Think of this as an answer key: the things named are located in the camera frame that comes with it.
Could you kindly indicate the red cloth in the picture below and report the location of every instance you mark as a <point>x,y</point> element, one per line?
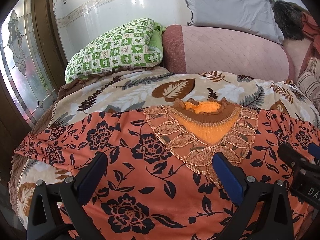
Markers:
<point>310,27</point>

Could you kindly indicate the stained glass wooden door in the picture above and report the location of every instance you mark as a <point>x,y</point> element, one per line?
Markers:
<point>32,70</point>

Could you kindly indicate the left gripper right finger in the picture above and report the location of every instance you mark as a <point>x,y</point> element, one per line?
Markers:
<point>275,218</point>

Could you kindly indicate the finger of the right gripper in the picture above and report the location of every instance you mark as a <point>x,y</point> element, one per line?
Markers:
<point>314,150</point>

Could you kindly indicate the beige leaf pattern blanket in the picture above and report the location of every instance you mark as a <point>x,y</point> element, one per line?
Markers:
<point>139,89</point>

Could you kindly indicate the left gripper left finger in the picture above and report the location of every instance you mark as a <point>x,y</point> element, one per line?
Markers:
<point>56,209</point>

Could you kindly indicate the pink quilted bolster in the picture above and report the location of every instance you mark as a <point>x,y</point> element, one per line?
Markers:
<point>190,50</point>

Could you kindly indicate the green checkered pillow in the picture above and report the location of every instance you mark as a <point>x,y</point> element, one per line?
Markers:
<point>136,44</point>

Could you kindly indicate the striped beige pillow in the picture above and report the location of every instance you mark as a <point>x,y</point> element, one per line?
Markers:
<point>308,81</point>

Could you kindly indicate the grey pillow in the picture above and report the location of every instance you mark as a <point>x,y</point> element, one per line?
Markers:
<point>255,17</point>

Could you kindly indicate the orange black floral garment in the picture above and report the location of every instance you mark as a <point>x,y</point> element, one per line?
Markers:
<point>159,182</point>

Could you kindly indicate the black furry garment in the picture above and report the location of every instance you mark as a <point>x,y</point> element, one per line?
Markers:
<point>289,19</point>

